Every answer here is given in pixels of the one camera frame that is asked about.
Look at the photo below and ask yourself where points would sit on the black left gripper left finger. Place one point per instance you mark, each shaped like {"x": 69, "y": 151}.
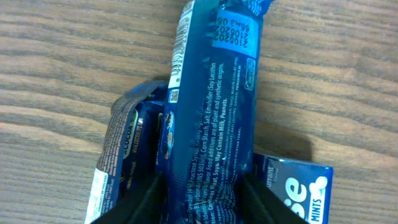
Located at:
{"x": 140, "y": 205}

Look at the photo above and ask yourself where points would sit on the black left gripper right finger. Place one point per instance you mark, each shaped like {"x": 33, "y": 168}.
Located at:
{"x": 257, "y": 204}

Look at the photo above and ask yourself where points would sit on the dark blue chocolate bar wrapper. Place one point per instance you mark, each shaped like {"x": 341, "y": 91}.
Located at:
{"x": 129, "y": 149}

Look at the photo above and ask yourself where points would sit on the blue Eclipse mints box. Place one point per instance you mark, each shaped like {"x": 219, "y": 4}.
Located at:
{"x": 304, "y": 187}

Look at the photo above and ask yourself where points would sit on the blue Oreo cookie pack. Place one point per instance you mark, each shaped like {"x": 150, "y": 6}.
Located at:
{"x": 206, "y": 143}

